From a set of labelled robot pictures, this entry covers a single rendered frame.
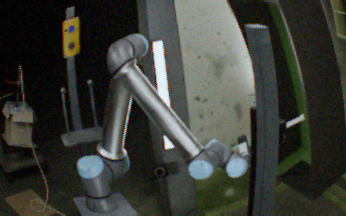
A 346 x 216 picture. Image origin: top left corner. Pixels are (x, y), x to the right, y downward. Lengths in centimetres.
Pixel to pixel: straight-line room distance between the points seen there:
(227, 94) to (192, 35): 43
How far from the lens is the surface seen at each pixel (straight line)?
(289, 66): 298
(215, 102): 333
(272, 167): 127
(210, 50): 326
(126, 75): 219
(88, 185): 246
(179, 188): 342
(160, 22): 312
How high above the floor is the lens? 182
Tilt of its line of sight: 17 degrees down
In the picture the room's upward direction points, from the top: 7 degrees counter-clockwise
